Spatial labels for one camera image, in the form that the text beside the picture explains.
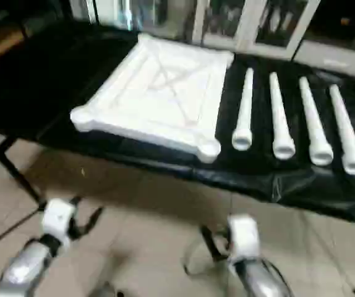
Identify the white plastic table top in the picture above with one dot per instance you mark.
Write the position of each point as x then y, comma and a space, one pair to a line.
159, 93

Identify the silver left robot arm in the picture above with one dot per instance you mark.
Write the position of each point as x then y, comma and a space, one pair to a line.
23, 266

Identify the black metal table leg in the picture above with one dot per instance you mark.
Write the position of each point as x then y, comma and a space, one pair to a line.
10, 167

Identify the white glass door cabinet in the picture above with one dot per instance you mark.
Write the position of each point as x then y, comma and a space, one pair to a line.
245, 37

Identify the black work surface mat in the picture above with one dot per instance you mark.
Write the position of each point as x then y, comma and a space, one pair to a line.
41, 80

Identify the white plastic table leg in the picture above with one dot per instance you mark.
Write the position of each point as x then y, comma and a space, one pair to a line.
281, 117
346, 130
313, 124
243, 111

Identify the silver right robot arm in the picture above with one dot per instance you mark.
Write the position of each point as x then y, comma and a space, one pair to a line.
261, 281

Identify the white drawer unit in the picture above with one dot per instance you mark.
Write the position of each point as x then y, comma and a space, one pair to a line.
332, 62

